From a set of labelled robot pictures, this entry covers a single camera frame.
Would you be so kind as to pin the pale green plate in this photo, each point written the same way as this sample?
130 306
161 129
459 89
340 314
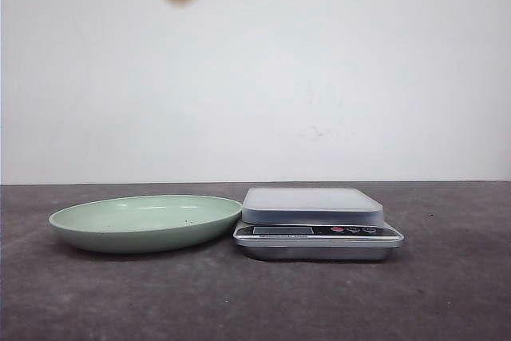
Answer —
142 224

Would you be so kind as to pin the silver digital kitchen scale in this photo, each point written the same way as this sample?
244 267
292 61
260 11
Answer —
314 224

